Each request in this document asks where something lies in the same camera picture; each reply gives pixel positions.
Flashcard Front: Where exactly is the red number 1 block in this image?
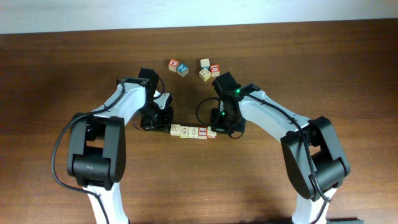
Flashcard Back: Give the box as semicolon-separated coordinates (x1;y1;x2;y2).
198;127;208;139

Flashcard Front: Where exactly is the blue number 2 block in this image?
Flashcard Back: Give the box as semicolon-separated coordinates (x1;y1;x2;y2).
177;63;189;77

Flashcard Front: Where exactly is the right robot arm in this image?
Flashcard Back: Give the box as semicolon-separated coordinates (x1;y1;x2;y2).
211;73;351;223

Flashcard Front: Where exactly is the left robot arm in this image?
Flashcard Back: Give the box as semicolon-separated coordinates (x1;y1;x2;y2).
67;68;174;223

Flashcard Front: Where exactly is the cream picture block middle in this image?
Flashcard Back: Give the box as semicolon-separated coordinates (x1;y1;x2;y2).
199;68;211;82

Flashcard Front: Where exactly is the cream picture block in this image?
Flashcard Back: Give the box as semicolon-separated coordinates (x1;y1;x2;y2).
199;68;211;82
200;58;210;70

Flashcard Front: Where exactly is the red letter U block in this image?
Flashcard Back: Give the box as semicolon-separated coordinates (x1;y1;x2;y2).
210;64;220;77

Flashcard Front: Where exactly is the red number 3 block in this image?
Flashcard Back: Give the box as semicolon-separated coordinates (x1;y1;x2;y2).
168;59;180;72

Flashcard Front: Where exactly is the cream picture block top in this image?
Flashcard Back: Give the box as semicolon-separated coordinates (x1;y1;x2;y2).
200;58;210;70

